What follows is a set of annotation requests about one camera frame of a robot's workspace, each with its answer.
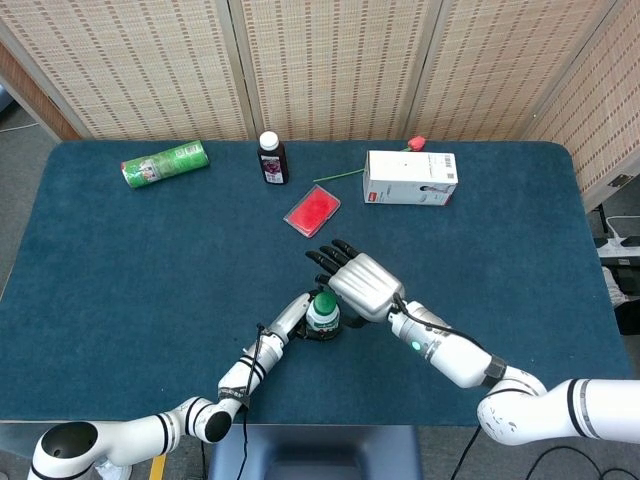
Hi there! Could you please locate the artificial red rose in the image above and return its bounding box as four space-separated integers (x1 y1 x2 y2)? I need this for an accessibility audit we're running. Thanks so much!
312 135 427 183

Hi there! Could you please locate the black floor cable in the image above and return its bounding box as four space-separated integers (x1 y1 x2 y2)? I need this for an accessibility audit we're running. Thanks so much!
524 445 640 480

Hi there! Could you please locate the white cardboard lamp box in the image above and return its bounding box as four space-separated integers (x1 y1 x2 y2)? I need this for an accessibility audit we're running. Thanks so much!
362 149 459 207

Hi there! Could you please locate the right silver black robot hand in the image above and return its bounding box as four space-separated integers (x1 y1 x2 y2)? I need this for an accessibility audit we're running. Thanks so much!
305 239 407 330

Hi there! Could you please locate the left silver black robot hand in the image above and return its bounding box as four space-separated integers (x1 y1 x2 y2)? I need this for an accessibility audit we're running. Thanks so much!
267 288 346 344

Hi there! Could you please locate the green chip can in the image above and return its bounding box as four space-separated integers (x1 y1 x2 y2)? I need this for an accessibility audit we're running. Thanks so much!
120 140 211 190

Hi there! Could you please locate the blue grey robot torso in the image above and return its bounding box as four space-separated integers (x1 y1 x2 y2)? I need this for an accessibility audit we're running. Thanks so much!
207 424 424 480

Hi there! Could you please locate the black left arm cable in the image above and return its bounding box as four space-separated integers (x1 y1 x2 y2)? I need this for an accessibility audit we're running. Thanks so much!
235 323 266 480

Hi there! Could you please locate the red plastic case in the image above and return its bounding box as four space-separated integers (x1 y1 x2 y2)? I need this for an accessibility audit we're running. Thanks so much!
283 183 342 239

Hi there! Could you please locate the blue felt table cloth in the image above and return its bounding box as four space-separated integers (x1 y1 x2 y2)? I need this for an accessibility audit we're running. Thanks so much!
0 139 634 427

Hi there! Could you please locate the woven bamboo screen panel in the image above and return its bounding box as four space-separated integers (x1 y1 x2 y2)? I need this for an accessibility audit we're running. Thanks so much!
403 0 619 142
522 0 640 212
228 0 444 142
0 0 254 142

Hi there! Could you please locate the white AD milk bottle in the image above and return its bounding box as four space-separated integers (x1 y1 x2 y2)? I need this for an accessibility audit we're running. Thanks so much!
304 297 342 337

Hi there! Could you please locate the dark grape juice bottle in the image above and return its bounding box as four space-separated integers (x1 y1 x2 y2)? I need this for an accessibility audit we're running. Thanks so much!
256 130 290 186

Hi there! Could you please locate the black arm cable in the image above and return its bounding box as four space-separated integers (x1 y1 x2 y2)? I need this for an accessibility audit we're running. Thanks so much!
235 323 266 480
392 293 489 354

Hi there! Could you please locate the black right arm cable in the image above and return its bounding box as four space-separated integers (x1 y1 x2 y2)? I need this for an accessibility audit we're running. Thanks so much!
392 293 489 354

